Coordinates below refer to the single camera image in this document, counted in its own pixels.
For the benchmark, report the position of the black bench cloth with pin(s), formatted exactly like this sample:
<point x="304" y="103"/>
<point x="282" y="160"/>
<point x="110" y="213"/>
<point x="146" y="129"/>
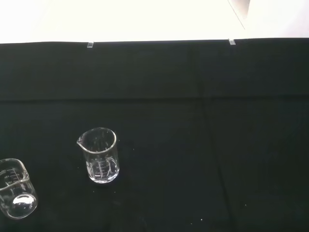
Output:
<point x="169" y="135"/>

